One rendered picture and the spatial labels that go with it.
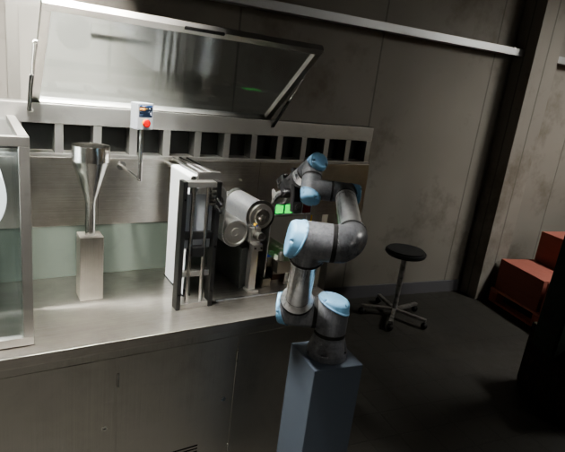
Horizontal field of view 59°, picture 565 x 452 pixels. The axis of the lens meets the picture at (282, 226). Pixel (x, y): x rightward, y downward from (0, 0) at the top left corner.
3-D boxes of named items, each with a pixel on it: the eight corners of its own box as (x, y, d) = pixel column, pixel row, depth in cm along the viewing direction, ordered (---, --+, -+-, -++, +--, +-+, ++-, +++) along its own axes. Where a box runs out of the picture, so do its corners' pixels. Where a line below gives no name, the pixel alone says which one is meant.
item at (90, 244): (74, 305, 198) (74, 163, 182) (68, 291, 209) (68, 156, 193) (110, 300, 205) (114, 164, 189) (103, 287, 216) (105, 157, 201)
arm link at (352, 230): (378, 240, 139) (361, 176, 183) (339, 235, 139) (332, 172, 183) (370, 274, 145) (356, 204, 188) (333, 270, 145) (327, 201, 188)
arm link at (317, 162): (310, 165, 178) (312, 146, 183) (295, 179, 187) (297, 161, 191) (328, 173, 181) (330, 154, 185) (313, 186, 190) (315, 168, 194)
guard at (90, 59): (49, 6, 159) (49, 5, 159) (38, 99, 199) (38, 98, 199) (316, 51, 214) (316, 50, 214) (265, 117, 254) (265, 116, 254)
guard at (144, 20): (37, 12, 153) (35, -7, 155) (26, 114, 196) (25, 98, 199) (331, 59, 212) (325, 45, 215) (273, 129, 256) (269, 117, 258)
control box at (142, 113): (139, 130, 186) (140, 103, 183) (129, 127, 190) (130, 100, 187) (155, 130, 191) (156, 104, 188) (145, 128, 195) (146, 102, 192)
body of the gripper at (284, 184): (290, 180, 207) (304, 167, 198) (295, 199, 205) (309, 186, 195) (274, 180, 203) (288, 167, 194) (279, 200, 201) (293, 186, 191)
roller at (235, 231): (222, 247, 221) (225, 221, 217) (201, 230, 241) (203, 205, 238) (247, 245, 227) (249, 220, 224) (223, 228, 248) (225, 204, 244)
